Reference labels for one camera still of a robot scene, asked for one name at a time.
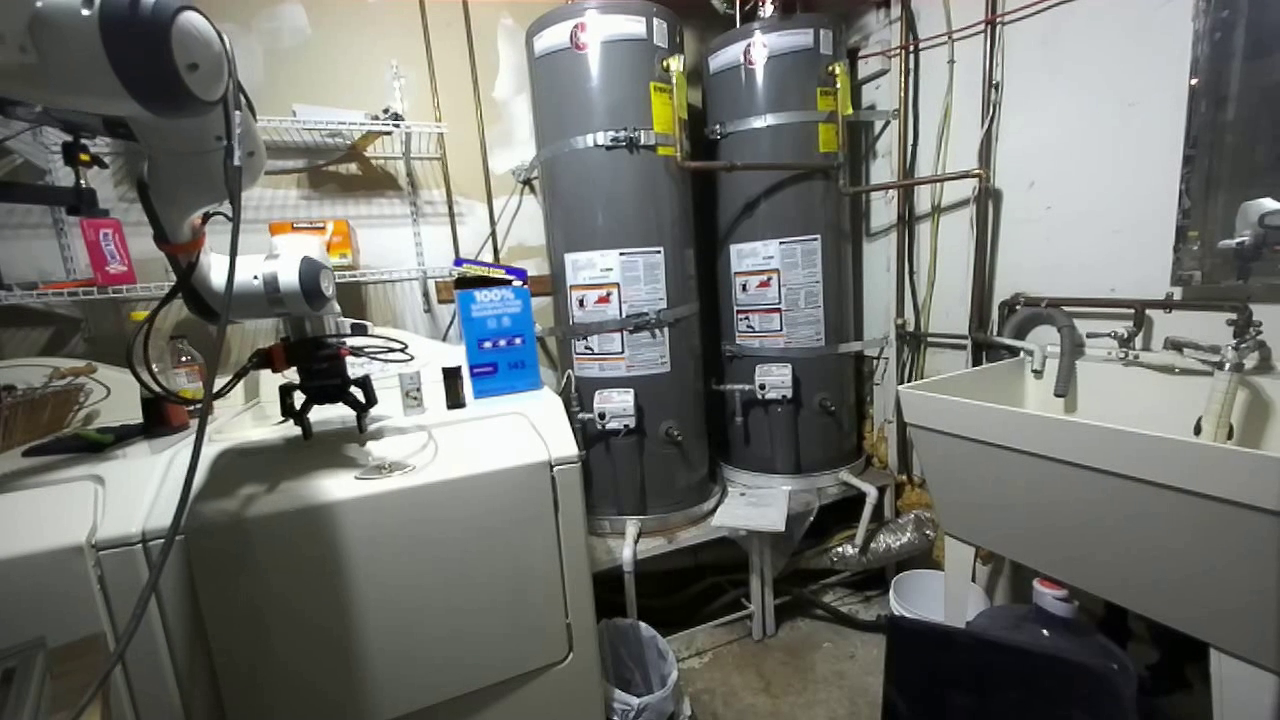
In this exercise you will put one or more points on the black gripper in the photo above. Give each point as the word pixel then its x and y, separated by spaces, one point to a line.
pixel 316 361

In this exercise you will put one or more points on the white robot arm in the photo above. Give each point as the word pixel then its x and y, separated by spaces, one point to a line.
pixel 161 80

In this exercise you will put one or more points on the white right washing machine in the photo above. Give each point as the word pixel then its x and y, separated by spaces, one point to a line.
pixel 385 534

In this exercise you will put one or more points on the white washing machine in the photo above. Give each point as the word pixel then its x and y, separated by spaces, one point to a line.
pixel 84 560
pixel 385 534

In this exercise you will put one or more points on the white left washing machine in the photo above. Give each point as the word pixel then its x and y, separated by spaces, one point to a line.
pixel 84 560

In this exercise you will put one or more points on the brown liquid bottle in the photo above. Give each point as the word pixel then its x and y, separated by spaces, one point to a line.
pixel 161 414

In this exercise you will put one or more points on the orange box on shelf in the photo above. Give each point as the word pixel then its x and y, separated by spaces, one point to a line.
pixel 316 237

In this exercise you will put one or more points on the blue detergent box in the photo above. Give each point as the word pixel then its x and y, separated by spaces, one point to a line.
pixel 497 331

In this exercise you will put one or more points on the wicker basket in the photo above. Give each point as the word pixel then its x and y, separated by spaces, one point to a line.
pixel 44 398

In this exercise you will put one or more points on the grey left water heater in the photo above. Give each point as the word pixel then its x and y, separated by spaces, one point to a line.
pixel 610 107

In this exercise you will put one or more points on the grey water heater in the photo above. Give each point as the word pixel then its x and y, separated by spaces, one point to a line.
pixel 780 250
pixel 610 107

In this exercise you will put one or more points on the white lined trash bin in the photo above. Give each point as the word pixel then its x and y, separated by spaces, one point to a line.
pixel 641 674

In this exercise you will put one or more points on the grey right water heater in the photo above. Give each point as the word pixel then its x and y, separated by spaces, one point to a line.
pixel 780 250

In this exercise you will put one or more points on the white bucket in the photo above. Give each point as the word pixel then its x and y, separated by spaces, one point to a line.
pixel 928 594

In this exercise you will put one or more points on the dark jug white cap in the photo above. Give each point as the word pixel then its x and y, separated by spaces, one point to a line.
pixel 1004 660

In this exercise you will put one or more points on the metal sink faucet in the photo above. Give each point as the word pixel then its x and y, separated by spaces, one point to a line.
pixel 1057 331

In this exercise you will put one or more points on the grey utility sink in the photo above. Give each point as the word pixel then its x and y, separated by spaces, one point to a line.
pixel 1120 495

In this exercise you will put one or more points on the dark window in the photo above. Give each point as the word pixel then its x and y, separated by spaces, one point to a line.
pixel 1231 146

